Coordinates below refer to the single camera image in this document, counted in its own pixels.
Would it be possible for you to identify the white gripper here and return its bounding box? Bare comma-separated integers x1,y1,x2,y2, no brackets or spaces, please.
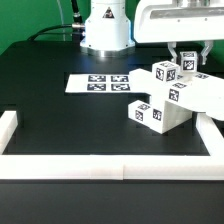
134,0,224,65

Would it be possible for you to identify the white tagged cube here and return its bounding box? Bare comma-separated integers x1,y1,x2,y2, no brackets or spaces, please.
152,61,180,82
180,51,198,72

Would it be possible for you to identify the white chair back part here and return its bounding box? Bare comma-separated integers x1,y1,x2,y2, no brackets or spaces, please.
129,69,224,121

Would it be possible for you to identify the white chair seat part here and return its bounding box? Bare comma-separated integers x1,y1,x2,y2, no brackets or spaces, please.
161,102,192,133

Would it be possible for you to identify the white chair side bar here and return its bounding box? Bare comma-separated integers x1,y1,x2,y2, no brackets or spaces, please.
0,111,18,155

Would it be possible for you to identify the white base tag plate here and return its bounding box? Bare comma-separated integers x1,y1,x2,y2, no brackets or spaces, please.
65,74,132,93

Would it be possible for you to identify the white U-shaped fence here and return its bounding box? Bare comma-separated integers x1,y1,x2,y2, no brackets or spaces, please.
0,113,224,180

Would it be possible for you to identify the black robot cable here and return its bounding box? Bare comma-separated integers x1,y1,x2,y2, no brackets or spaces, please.
27,0,88,42

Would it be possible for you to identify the grey thin cable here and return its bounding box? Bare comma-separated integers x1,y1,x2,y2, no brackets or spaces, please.
56,0,66,42

